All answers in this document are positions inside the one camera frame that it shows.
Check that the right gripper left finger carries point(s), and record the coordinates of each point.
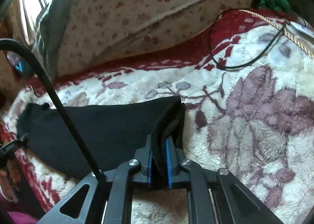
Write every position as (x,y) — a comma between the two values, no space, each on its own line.
(142,179)

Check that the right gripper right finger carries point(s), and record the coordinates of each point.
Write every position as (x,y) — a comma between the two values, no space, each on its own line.
(177,177)

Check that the black pants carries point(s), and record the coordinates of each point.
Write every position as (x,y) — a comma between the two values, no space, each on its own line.
(111,133)

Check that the dark blue bag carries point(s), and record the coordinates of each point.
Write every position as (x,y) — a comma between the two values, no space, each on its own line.
(21,69)

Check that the white red floral blanket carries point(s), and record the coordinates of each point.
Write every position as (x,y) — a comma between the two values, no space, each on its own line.
(249,102)

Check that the grey fuzzy garment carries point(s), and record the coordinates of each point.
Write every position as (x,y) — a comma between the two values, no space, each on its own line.
(52,26)

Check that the beige floral quilt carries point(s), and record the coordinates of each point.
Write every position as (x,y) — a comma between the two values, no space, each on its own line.
(102,30)

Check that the green cloth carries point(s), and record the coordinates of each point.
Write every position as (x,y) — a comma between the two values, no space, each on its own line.
(275,5)

